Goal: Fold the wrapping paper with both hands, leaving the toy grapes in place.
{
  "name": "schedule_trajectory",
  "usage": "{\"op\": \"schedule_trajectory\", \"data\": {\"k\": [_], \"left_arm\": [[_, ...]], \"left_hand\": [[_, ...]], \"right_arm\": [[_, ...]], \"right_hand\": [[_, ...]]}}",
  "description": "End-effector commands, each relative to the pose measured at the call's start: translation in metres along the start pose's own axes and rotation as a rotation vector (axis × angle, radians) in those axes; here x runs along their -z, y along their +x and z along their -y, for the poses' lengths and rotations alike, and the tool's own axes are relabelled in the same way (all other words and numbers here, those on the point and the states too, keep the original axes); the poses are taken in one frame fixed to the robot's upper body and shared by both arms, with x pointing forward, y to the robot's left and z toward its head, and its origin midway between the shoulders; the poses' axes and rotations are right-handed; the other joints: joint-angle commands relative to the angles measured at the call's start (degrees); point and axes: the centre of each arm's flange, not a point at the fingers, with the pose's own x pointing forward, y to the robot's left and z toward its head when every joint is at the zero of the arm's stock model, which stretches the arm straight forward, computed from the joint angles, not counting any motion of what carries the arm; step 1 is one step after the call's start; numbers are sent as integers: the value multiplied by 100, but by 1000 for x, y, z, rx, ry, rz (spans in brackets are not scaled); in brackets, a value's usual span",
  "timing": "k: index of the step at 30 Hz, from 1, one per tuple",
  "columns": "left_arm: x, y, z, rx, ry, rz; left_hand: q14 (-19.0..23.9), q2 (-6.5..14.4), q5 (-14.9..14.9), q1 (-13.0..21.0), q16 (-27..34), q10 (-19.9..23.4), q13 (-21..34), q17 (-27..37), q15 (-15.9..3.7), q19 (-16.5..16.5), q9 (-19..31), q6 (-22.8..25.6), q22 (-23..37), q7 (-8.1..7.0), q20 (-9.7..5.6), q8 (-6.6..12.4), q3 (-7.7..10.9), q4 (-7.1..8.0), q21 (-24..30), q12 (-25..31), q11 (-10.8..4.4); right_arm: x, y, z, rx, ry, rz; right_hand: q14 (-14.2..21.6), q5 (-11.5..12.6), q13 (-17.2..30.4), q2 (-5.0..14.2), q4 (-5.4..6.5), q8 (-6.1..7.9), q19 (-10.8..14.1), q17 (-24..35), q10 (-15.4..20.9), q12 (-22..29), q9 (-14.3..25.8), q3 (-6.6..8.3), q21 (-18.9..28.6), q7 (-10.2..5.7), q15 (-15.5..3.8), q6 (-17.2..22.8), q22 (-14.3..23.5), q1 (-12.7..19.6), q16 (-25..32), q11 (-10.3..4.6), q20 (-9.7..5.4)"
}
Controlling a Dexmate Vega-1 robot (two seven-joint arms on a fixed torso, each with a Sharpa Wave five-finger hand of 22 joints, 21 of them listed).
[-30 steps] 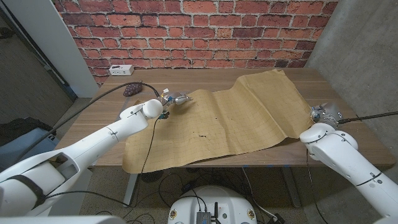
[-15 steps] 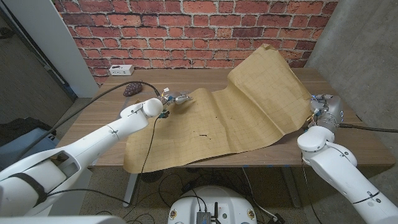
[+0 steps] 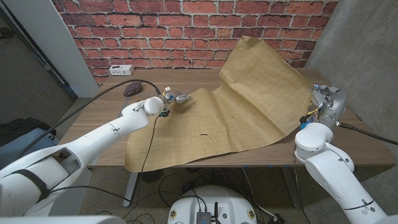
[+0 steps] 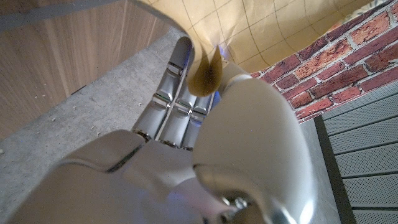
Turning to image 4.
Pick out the red brick printed backdrop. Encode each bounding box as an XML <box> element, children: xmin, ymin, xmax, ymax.
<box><xmin>248</xmin><ymin>0</ymin><xmax>398</xmax><ymax>124</ymax></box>

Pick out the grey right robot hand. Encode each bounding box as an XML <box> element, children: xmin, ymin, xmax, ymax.
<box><xmin>6</xmin><ymin>36</ymin><xmax>323</xmax><ymax>224</ymax></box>

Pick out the tan patterned cloth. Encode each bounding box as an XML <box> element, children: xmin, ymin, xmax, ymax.
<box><xmin>136</xmin><ymin>0</ymin><xmax>374</xmax><ymax>97</ymax></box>

